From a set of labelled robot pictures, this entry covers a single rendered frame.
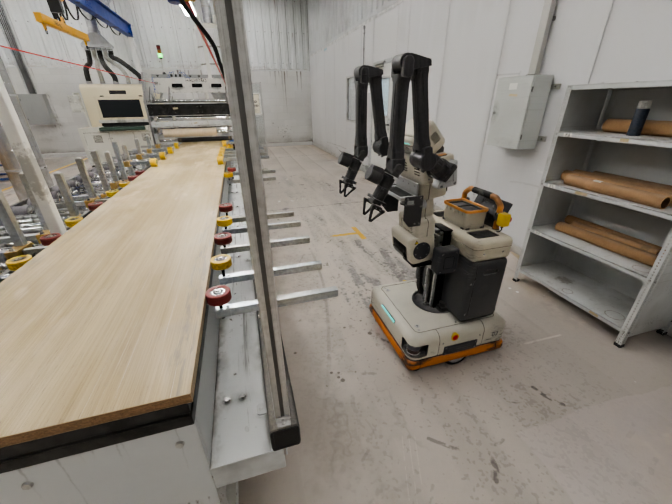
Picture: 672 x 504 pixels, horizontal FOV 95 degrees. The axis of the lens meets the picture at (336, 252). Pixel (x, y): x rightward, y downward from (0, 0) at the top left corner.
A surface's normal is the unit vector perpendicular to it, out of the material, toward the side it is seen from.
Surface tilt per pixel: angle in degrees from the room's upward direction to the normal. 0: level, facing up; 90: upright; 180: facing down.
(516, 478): 0
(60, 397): 0
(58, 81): 90
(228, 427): 0
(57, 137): 90
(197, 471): 90
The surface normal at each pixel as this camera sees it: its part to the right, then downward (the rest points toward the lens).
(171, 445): 0.29, 0.42
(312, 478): -0.01, -0.90
